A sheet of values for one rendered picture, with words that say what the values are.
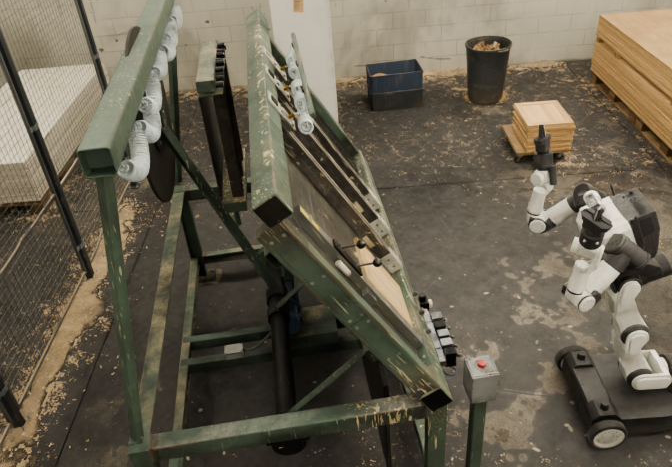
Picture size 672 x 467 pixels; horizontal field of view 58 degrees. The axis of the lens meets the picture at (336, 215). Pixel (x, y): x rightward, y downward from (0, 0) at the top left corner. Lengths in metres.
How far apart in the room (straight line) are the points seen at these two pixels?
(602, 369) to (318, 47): 4.12
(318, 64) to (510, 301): 3.29
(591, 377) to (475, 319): 0.89
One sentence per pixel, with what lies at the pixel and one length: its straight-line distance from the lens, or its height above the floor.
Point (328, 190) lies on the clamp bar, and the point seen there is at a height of 1.45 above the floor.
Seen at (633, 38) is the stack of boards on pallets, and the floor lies 0.78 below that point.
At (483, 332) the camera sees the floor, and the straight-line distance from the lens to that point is 4.24.
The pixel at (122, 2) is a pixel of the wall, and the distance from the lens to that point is 8.12.
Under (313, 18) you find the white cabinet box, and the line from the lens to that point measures 6.36.
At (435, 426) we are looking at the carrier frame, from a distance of 2.93.
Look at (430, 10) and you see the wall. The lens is 7.91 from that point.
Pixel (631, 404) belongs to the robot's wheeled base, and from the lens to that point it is 3.81.
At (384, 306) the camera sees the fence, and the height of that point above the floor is 1.17.
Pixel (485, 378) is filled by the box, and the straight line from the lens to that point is 2.76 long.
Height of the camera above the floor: 2.99
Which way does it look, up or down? 34 degrees down
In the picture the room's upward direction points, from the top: 5 degrees counter-clockwise
